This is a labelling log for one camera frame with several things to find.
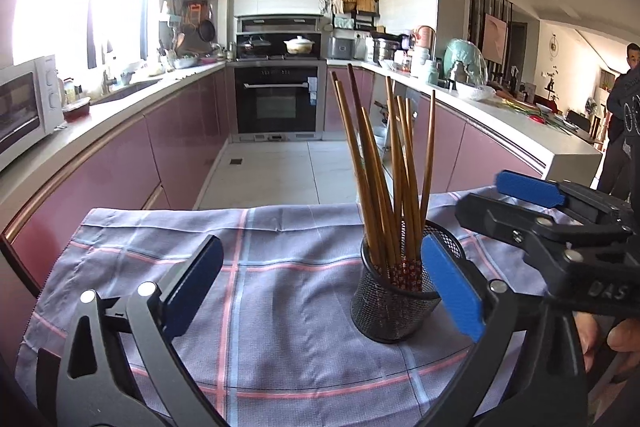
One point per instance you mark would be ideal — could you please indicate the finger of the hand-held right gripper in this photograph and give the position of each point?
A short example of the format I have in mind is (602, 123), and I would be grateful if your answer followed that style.
(530, 189)
(495, 217)

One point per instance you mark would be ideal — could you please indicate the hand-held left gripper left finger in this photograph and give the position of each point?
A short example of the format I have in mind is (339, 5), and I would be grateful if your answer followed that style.
(192, 287)

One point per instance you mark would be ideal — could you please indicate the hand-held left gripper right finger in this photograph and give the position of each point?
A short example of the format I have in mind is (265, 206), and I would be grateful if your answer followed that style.
(452, 292)

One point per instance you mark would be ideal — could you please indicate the black mesh utensil holder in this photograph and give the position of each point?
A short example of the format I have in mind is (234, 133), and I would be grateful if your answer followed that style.
(385, 312)

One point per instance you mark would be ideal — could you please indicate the bundle of wooden chopsticks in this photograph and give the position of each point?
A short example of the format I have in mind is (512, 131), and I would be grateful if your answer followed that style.
(402, 187)

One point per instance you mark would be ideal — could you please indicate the person's right hand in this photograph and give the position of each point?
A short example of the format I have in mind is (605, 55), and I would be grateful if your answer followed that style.
(627, 337)

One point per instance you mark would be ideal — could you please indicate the grey plaid cloth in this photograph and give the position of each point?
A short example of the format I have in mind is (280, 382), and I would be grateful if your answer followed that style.
(290, 307)

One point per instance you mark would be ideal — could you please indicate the green plastic-covered object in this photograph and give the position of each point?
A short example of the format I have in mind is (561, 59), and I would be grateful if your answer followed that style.
(465, 54)

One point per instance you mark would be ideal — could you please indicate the pale green canister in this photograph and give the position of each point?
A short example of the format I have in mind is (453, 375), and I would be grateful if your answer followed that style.
(432, 72)

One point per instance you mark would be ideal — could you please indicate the pink thermos jug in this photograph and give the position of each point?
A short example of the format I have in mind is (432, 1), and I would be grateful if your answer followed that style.
(426, 41)

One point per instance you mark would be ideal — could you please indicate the stainless steel pot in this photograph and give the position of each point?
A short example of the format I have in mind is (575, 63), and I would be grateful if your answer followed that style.
(386, 51)

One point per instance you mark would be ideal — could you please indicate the black built-in oven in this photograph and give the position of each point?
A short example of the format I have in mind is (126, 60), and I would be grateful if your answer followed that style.
(277, 104)

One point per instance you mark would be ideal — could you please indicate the kitchen sink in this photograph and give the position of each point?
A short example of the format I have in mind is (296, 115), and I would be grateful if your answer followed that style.
(125, 91)

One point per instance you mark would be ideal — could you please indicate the dark red bowl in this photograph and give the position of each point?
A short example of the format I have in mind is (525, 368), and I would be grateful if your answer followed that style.
(76, 111)

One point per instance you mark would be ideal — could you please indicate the metal bowl with vegetables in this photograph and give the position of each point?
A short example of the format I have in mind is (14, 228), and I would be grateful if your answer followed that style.
(185, 62)

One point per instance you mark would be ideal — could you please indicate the metal faucet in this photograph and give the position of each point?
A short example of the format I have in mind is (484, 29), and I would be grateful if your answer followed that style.
(106, 77)

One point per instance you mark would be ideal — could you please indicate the utensil crock with spatulas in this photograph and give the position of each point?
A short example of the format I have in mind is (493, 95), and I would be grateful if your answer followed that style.
(169, 59)

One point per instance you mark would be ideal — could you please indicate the white microwave oven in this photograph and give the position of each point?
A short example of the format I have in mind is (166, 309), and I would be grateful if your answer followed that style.
(25, 107)

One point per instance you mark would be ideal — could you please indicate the black wok with lid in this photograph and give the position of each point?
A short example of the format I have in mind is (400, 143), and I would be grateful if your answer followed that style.
(255, 48)

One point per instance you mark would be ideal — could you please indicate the hanging black frying pan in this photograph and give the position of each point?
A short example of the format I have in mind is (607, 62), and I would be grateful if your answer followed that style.
(206, 32)

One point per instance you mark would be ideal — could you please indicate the white casserole pot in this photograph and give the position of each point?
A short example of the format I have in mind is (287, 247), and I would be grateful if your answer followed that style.
(300, 47)

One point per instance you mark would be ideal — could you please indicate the black range hood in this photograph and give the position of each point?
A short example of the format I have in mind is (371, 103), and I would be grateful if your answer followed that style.
(277, 25)

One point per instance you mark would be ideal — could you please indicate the pink wall picture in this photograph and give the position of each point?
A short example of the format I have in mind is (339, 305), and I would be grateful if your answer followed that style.
(495, 38)

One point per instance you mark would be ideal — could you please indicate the black wall shelf rack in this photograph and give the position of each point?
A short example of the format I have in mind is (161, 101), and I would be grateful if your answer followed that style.
(362, 19)

